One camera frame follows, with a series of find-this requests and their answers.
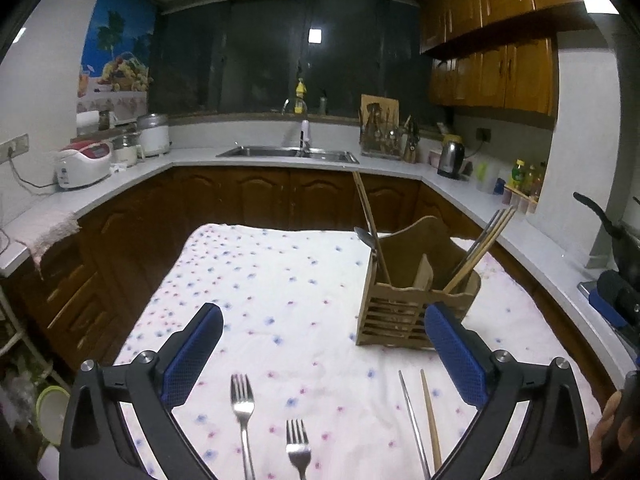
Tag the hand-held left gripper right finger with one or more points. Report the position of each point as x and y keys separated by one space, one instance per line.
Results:
x=455 y=360

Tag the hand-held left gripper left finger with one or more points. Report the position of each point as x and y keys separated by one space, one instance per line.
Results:
x=195 y=355

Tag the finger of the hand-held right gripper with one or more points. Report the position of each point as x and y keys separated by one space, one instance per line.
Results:
x=607 y=300

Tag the wooden chopstick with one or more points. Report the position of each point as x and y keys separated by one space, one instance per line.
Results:
x=369 y=210
x=430 y=417
x=495 y=230
x=365 y=210
x=500 y=230

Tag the metal fork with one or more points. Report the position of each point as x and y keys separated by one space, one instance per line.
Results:
x=298 y=452
x=242 y=405

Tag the metal chopstick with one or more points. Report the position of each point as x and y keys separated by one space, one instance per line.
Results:
x=488 y=230
x=483 y=230
x=492 y=230
x=412 y=422

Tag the wooden utensil holder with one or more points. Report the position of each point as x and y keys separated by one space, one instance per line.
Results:
x=395 y=310

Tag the metal spoon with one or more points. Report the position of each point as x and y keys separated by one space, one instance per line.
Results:
x=365 y=237

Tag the person's right hand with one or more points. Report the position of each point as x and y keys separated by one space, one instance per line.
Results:
x=607 y=425

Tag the floral white tablecloth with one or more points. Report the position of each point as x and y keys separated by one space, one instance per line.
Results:
x=280 y=285

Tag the wooden spice rack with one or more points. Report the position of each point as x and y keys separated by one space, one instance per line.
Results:
x=522 y=203

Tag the green yellow drink bottle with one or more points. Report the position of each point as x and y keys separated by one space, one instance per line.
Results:
x=517 y=176

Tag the green plastic bowl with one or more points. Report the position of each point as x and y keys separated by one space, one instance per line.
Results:
x=47 y=410

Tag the white plastic jug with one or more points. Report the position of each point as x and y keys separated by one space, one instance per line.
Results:
x=486 y=180

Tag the wooden lower cabinets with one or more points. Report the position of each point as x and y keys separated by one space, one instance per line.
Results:
x=260 y=195

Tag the wooden cabinets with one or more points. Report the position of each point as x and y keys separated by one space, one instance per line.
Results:
x=260 y=195
x=500 y=75

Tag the pink cloth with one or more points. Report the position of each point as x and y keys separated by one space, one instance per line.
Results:
x=50 y=227

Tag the steel electric kettle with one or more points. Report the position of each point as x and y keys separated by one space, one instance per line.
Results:
x=451 y=160

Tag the pink cup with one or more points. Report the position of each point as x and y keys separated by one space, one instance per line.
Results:
x=434 y=157

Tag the glass jar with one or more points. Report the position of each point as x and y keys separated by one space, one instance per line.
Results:
x=126 y=152

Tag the steel kitchen sink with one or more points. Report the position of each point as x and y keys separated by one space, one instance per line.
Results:
x=265 y=151

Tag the knife holder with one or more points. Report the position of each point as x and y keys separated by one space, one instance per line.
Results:
x=412 y=147

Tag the red and white rice cooker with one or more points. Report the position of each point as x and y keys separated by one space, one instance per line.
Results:
x=82 y=162

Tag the dish rack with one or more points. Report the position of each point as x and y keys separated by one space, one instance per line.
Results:
x=382 y=147

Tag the white faucet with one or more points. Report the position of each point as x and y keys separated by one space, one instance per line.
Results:
x=304 y=135

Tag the wooden upper cabinets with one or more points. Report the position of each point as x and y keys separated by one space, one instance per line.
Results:
x=500 y=75

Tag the brown jar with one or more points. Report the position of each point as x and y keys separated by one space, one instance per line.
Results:
x=105 y=120

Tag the paper towel roll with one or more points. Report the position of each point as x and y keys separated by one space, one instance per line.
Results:
x=87 y=121

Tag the curved metal faucet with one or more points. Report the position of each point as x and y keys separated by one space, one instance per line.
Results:
x=285 y=105

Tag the wooden cutting board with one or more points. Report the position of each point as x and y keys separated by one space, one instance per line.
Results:
x=382 y=102

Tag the ceiling light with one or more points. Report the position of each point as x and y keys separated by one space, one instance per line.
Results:
x=600 y=5

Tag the dark window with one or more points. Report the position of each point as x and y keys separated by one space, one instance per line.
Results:
x=250 y=60

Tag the black wall socket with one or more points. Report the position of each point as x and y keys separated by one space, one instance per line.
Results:
x=483 y=134

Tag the white wall socket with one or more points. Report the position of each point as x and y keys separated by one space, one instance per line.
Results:
x=14 y=146

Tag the blue fruit wall poster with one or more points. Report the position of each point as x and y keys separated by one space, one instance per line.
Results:
x=117 y=50

